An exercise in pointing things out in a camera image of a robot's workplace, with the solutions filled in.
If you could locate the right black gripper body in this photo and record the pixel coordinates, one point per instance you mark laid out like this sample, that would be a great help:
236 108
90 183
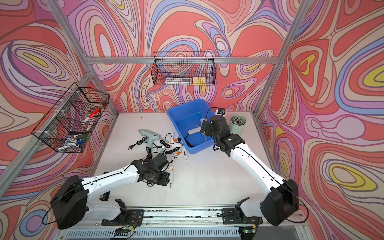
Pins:
209 130

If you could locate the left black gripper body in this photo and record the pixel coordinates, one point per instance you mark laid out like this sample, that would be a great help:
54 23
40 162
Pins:
160 178

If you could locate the large mint glue gun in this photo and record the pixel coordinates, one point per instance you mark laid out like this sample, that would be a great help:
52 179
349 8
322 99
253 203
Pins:
197 128

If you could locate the white orange glue gun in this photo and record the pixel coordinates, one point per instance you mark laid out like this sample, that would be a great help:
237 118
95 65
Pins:
180 156

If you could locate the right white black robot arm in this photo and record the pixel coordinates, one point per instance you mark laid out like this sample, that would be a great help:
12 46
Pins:
281 196

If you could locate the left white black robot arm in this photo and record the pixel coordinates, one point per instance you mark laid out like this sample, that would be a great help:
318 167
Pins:
75 200

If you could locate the blue plastic storage box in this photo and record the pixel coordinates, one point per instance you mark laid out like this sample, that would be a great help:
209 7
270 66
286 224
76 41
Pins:
187 117

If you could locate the yellow box in basket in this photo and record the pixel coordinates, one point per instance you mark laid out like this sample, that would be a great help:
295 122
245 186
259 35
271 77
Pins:
199 81

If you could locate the white box in basket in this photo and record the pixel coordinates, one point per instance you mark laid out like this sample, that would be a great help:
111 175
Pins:
178 81

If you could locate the green cylindrical holder cup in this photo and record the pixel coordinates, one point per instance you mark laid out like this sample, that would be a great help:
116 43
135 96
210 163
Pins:
237 124

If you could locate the blue marker pen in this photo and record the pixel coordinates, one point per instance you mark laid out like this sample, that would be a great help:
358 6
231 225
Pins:
74 141

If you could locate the red marker pen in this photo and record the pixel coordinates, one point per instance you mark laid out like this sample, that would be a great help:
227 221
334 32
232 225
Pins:
91 116

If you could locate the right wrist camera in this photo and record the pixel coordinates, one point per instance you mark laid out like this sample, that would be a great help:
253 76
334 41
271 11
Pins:
221 111

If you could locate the white glue gun with switch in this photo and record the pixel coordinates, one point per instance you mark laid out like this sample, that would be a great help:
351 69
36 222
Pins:
172 142

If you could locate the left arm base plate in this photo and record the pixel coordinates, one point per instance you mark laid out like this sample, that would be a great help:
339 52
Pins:
128 217

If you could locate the black wire basket back wall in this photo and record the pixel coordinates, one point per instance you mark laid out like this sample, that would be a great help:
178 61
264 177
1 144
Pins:
184 65

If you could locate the black wire basket wall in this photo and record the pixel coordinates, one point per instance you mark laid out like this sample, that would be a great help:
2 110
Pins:
184 65
74 106

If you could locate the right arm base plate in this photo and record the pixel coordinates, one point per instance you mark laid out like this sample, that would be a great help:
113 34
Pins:
235 216

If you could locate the black wire basket left wall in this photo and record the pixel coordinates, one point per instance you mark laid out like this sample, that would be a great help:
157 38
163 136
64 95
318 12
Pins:
74 106

